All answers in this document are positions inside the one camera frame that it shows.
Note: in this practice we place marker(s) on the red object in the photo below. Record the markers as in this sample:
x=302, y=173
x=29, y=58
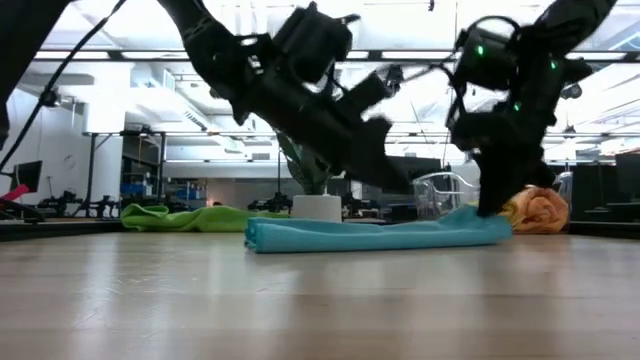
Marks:
x=17, y=192

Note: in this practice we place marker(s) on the green microfiber towel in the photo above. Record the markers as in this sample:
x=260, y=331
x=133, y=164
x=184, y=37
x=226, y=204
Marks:
x=200, y=220

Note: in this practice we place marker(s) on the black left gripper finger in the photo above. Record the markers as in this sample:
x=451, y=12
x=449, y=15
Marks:
x=385, y=172

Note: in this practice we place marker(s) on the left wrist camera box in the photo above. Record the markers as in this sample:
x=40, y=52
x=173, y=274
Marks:
x=370, y=92

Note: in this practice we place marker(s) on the orange microfiber towel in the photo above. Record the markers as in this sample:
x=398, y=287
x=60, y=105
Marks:
x=540, y=212

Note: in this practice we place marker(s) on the green succulent plant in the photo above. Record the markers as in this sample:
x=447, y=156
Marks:
x=310, y=170

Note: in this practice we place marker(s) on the small black monitor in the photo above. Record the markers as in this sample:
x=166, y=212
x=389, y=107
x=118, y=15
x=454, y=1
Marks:
x=30, y=175

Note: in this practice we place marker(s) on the large black monitor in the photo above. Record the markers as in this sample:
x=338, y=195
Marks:
x=627, y=175

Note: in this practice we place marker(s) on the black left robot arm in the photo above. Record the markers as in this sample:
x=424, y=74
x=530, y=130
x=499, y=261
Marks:
x=215, y=45

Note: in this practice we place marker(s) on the clear plastic basket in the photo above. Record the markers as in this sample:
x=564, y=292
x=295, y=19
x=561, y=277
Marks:
x=440, y=195

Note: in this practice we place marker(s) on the black ceiling spotlight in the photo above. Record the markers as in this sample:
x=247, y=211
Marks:
x=49, y=97
x=572, y=91

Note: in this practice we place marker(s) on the white cabinet box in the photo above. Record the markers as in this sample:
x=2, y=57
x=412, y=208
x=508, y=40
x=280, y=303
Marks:
x=102, y=117

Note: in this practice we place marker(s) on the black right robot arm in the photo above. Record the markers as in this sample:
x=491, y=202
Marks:
x=530, y=50

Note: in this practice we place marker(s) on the black shelf rack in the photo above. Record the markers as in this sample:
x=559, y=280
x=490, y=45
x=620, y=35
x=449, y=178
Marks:
x=142, y=167

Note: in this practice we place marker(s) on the blue microfiber towel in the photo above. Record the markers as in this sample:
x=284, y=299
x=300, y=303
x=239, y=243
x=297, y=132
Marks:
x=350, y=237

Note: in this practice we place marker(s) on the white round plant pot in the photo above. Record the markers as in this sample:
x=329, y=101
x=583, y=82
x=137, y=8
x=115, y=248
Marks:
x=317, y=209

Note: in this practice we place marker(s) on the black desktop monitor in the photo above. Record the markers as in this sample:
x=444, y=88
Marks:
x=425, y=165

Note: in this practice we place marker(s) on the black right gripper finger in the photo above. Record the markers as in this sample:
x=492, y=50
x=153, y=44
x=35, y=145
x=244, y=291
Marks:
x=497, y=185

